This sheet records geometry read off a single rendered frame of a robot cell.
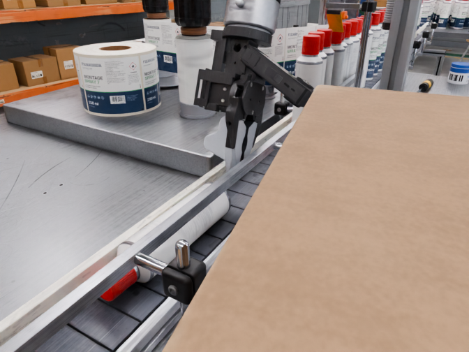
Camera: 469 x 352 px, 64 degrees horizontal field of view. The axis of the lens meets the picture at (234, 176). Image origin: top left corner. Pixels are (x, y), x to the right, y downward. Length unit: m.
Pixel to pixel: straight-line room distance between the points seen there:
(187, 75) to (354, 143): 0.75
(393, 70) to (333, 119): 0.68
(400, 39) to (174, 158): 0.51
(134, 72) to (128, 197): 0.36
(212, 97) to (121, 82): 0.43
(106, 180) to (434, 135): 0.66
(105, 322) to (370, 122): 0.32
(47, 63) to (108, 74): 3.63
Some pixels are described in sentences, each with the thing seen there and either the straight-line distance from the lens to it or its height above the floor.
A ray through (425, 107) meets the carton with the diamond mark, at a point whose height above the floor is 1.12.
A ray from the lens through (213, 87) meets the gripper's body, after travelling 0.55.
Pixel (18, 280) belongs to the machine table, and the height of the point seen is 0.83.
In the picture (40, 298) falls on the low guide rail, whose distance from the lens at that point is 0.42.
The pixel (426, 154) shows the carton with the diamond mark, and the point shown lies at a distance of 0.17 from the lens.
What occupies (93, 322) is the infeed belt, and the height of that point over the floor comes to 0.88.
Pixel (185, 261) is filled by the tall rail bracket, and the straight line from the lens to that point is 0.32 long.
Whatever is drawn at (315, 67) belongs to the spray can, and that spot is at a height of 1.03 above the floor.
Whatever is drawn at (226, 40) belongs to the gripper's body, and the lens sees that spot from 0.57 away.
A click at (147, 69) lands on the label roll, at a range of 0.98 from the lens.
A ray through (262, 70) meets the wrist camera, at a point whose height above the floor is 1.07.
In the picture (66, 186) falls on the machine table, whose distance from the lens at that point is 0.78.
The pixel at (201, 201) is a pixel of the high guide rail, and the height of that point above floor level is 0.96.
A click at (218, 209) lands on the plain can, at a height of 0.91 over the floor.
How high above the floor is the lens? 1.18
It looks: 28 degrees down
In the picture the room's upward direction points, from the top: straight up
